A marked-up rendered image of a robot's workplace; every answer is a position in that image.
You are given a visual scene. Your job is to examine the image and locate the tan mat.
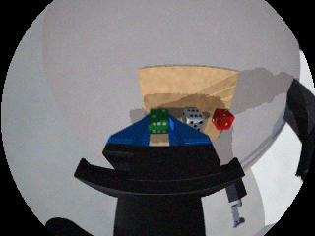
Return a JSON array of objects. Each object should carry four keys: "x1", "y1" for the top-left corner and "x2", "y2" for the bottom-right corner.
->
[{"x1": 137, "y1": 66, "x2": 239, "y2": 141}]

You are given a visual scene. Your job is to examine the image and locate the white die with black pips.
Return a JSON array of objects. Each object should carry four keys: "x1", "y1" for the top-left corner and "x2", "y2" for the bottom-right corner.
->
[{"x1": 181, "y1": 109, "x2": 206, "y2": 131}]

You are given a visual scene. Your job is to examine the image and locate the green die with white pips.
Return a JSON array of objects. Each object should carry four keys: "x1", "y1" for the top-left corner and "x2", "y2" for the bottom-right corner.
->
[{"x1": 149, "y1": 109, "x2": 170, "y2": 134}]

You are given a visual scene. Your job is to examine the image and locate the red die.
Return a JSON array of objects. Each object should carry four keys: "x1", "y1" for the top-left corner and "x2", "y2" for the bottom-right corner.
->
[{"x1": 212, "y1": 108, "x2": 235, "y2": 130}]

